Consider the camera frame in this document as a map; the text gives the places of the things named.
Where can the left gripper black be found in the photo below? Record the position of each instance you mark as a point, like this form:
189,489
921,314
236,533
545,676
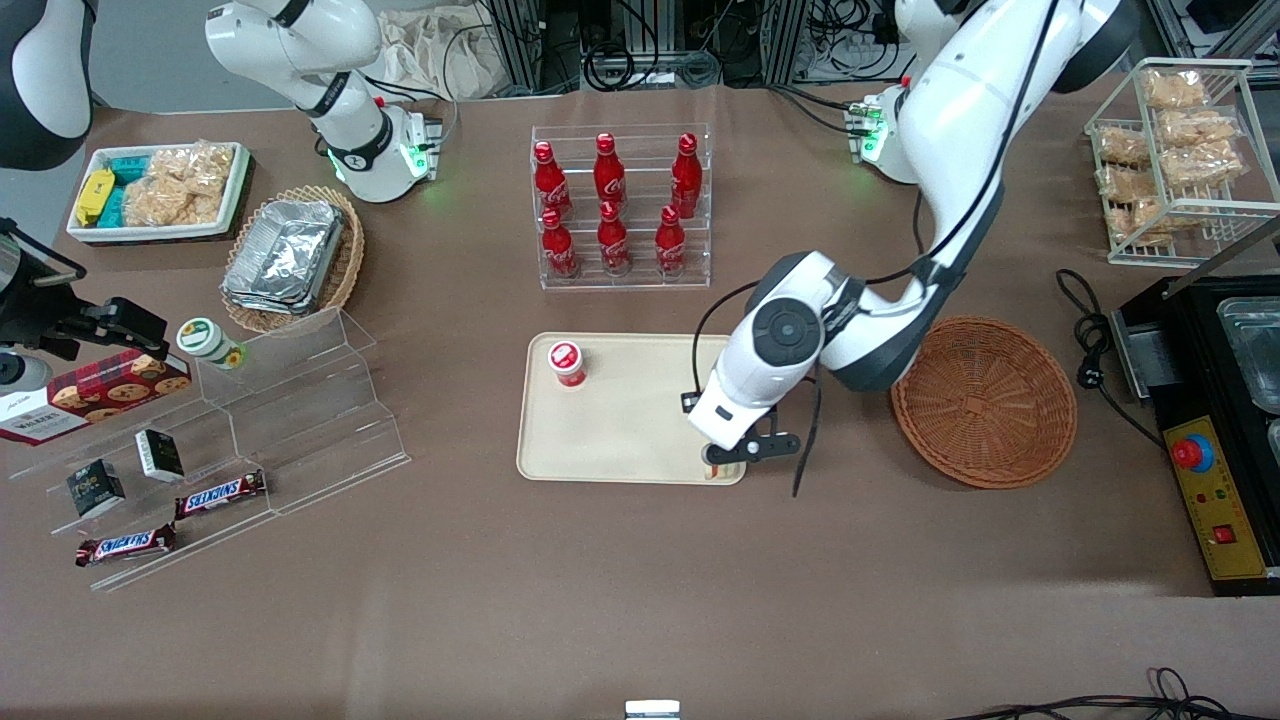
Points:
685,401

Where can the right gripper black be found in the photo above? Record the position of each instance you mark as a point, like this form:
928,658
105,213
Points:
42,306

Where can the triangular sandwich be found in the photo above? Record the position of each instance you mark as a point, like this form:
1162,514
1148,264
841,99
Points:
720,474

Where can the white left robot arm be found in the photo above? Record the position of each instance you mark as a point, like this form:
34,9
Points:
960,120

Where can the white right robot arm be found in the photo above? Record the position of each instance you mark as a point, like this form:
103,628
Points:
340,100

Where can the white rectangular snack tray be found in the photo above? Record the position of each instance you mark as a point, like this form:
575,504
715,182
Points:
160,233

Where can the beige plastic tray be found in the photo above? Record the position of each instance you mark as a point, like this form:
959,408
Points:
620,430

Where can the oval wicker basket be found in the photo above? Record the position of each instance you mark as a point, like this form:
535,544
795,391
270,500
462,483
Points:
345,270

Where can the round brown wicker basket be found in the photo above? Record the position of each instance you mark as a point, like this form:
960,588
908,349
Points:
985,405

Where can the green lid white cup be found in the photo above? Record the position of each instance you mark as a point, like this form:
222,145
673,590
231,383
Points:
205,340

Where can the red tartan cookie box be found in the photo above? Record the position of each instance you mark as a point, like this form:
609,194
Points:
95,395

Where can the teal snack pack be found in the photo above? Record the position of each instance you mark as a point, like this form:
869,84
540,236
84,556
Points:
130,168
113,208

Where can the small black box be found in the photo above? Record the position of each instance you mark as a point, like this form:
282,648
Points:
160,455
96,488

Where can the yellow snack pack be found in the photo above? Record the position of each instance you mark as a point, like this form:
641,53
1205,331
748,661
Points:
95,196

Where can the clear bag of rice crackers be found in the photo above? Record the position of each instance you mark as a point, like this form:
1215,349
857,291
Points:
180,185

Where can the stacked aluminium foil trays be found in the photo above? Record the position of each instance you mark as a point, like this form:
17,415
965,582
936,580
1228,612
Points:
285,255

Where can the snickers chocolate bar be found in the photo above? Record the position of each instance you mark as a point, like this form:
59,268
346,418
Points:
220,494
125,545

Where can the red lid white cup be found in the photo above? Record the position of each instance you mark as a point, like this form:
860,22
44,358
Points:
566,362

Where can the clear acrylic step stand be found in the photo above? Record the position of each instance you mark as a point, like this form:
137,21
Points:
300,420

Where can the clear acrylic bottle rack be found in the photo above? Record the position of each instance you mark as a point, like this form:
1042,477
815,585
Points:
640,282

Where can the red cola bottle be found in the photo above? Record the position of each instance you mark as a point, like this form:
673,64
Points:
613,242
609,175
670,243
559,248
550,185
686,178

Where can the beige cloth bag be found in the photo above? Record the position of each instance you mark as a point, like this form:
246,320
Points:
430,55

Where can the grey metal flap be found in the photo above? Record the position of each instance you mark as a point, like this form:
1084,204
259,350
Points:
1150,350

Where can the red emergency stop button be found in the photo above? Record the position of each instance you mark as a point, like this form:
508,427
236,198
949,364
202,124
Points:
1192,454

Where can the bagged fried snack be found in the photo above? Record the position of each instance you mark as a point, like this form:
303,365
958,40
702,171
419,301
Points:
1122,147
1200,168
1195,128
1125,183
1135,222
1172,90

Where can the black appliance box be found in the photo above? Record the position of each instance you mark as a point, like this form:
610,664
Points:
1195,320

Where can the yellow control panel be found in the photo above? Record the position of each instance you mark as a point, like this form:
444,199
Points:
1215,500

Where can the steel pan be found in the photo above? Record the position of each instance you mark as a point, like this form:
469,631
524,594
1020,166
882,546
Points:
1255,350

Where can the aluminium frame rack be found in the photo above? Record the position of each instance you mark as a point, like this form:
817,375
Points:
520,40

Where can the red rocker switch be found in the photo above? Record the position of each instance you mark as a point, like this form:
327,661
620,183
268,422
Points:
1224,535

